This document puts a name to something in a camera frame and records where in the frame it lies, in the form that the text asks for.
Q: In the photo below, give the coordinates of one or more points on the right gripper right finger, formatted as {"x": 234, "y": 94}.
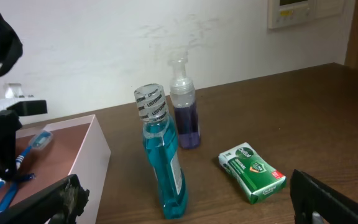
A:
{"x": 313, "y": 200}

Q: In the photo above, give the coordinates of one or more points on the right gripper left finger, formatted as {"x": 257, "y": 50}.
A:
{"x": 61, "y": 202}

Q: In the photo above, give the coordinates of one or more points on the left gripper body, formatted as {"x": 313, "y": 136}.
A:
{"x": 9, "y": 124}

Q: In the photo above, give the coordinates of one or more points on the blue white toothbrush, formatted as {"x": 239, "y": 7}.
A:
{"x": 38, "y": 142}

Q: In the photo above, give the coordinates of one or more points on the blue mouthwash bottle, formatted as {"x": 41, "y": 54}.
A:
{"x": 159, "y": 137}

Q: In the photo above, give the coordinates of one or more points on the blue disposable razor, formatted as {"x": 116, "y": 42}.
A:
{"x": 11, "y": 193}

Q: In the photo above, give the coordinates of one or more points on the white cardboard box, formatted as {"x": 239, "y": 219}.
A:
{"x": 78, "y": 147}

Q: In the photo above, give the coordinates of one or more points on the green soap packet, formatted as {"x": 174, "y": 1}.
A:
{"x": 256, "y": 177}

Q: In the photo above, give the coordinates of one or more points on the white wall panel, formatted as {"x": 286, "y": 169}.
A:
{"x": 284, "y": 13}

